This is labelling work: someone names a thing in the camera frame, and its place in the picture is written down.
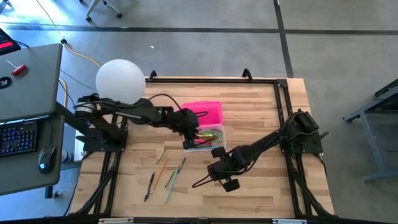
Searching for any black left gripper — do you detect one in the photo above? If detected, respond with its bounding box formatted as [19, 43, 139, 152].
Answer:
[169, 108, 201, 151]

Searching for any black table frame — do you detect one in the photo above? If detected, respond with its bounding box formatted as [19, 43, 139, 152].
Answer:
[70, 68, 336, 218]

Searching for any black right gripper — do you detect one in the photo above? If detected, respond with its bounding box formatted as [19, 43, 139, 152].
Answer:
[192, 146, 241, 193]

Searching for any pink marker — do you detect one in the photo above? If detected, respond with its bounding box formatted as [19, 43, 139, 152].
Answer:
[193, 139, 216, 147]

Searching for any orange pencil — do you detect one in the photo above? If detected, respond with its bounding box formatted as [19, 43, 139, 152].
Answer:
[150, 156, 169, 195]

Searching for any yellow-green Crayola crayon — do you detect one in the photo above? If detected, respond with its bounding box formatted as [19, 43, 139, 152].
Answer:
[155, 148, 167, 165]
[164, 170, 176, 189]

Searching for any black pen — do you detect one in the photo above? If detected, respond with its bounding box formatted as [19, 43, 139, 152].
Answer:
[144, 171, 155, 202]

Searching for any grey metal table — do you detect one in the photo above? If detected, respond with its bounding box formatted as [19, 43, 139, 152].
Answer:
[342, 77, 398, 184]

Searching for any black computer mouse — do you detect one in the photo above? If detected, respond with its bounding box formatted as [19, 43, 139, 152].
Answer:
[37, 145, 57, 175]

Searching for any backlit black keyboard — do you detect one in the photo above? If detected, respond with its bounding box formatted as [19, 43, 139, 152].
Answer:
[0, 122, 40, 158]

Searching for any office chair base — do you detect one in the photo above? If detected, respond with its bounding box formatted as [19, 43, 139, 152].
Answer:
[78, 0, 123, 23]

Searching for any blue white bottle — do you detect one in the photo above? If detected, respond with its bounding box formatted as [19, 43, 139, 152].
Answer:
[60, 149, 73, 165]

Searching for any black device red display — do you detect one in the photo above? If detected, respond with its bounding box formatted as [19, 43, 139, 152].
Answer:
[0, 27, 22, 57]

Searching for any grey side desk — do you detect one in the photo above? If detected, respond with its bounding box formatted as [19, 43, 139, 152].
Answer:
[0, 114, 65, 197]

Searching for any white globe table lamp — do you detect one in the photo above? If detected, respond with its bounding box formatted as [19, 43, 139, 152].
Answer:
[95, 58, 155, 125]

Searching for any clear supply box pink lid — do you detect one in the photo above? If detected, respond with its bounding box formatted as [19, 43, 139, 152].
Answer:
[181, 100, 227, 153]

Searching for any yellow floor cable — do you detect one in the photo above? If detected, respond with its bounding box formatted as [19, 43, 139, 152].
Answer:
[35, 0, 102, 68]

